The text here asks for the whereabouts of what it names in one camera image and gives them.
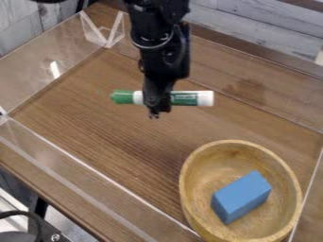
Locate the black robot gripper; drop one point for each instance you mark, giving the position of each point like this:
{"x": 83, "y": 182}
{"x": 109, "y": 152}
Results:
{"x": 164, "y": 62}

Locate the green Expo marker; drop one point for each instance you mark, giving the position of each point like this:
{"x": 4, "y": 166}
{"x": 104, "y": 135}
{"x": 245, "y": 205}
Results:
{"x": 180, "y": 98}

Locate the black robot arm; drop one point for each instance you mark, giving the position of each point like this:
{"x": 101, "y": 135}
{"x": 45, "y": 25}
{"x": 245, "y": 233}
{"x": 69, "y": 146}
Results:
{"x": 160, "y": 13}

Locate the brown wooden bowl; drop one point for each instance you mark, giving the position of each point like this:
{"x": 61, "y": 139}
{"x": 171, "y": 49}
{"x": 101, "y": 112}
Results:
{"x": 215, "y": 165}

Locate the blue foam block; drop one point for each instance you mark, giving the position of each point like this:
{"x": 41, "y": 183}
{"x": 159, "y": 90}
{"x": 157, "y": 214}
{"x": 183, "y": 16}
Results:
{"x": 240, "y": 196}

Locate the black metal table leg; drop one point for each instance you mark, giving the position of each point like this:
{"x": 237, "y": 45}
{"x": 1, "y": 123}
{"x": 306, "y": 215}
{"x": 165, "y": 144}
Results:
{"x": 40, "y": 207}

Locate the clear acrylic tray wall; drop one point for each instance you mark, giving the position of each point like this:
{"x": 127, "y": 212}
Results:
{"x": 101, "y": 161}

